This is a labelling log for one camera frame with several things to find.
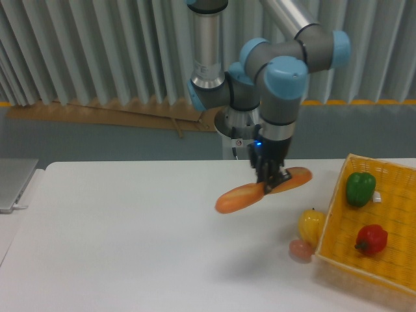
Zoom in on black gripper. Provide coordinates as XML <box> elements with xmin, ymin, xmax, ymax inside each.
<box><xmin>248</xmin><ymin>135</ymin><xmax>292</xmax><ymax>195</ymax></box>

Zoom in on orange baguette bread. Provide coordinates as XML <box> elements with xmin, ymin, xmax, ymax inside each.
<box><xmin>215</xmin><ymin>167</ymin><xmax>313</xmax><ymax>214</ymax></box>

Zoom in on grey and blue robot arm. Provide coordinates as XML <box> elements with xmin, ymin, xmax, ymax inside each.
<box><xmin>186</xmin><ymin>1</ymin><xmax>351</xmax><ymax>194</ymax></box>

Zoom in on yellow bell pepper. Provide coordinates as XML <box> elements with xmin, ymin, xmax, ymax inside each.
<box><xmin>298</xmin><ymin>208</ymin><xmax>326</xmax><ymax>249</ymax></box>

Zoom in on pink peach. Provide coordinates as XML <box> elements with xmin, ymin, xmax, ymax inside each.
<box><xmin>289</xmin><ymin>239</ymin><xmax>315</xmax><ymax>261</ymax></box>

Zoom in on green bell pepper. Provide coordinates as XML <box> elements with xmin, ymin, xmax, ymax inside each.
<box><xmin>346</xmin><ymin>172</ymin><xmax>376</xmax><ymax>207</ymax></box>

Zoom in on small white tag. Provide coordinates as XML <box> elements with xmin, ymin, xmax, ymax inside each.
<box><xmin>372</xmin><ymin>192</ymin><xmax>382</xmax><ymax>203</ymax></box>

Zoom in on brown cardboard sheet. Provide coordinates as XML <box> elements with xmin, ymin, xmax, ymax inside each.
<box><xmin>6</xmin><ymin>101</ymin><xmax>216</xmax><ymax>138</ymax></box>

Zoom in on yellow woven basket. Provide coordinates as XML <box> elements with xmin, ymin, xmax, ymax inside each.
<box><xmin>316</xmin><ymin>154</ymin><xmax>415</xmax><ymax>295</ymax></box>

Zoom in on red bell pepper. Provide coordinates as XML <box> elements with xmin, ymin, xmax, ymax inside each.
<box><xmin>354</xmin><ymin>224</ymin><xmax>388</xmax><ymax>255</ymax></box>

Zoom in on silver laptop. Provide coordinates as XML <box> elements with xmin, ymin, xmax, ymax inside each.
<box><xmin>1</xmin><ymin>158</ymin><xmax>38</xmax><ymax>214</ymax></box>

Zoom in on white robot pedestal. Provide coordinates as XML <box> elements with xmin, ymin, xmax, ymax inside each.
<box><xmin>214</xmin><ymin>107</ymin><xmax>259</xmax><ymax>160</ymax></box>

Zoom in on white laptop cable plug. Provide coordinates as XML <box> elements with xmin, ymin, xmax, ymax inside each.
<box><xmin>12</xmin><ymin>204</ymin><xmax>28</xmax><ymax>209</ymax></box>

